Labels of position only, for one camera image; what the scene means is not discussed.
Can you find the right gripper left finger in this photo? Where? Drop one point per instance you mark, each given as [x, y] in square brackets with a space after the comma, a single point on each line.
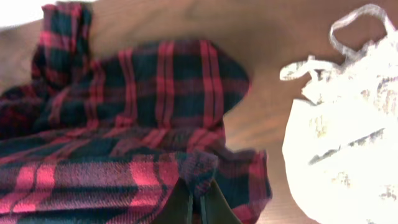
[178, 208]

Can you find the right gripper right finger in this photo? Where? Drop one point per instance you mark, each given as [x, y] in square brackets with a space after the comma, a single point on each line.
[214, 208]

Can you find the red navy plaid shirt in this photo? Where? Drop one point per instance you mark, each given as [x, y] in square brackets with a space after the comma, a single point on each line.
[106, 140]

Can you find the white fern print cloth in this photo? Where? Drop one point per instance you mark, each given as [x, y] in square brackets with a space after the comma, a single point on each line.
[340, 144]

